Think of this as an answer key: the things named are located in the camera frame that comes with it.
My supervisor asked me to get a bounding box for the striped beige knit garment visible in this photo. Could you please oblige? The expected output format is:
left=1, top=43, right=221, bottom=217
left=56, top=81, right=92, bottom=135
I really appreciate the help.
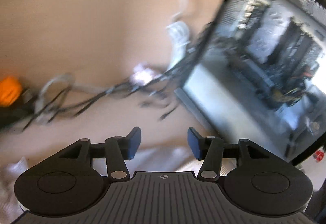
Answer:
left=92, top=146, right=236, bottom=176

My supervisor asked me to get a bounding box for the computer case with glass panel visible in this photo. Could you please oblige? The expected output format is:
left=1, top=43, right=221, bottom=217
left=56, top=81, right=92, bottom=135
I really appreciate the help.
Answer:
left=176, top=0, right=325, bottom=165

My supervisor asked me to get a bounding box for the black power adapter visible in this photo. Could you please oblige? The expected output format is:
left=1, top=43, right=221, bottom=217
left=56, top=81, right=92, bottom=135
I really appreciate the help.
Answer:
left=1, top=89, right=37, bottom=130

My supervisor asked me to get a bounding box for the orange pumpkin figurine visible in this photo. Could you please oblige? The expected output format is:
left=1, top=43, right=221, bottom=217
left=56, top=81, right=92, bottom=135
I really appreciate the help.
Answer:
left=0, top=76, right=23, bottom=107

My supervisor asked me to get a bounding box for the black cable bundle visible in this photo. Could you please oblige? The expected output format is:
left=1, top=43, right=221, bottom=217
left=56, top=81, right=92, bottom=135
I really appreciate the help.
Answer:
left=23, top=61, right=202, bottom=130

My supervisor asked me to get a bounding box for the grey looped cable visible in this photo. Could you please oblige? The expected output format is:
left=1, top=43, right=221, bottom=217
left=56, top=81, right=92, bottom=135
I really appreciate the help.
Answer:
left=35, top=73, right=113, bottom=123

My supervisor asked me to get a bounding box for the white plug and cable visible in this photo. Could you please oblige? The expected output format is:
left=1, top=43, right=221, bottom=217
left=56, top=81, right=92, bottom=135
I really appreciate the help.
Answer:
left=165, top=0, right=192, bottom=69

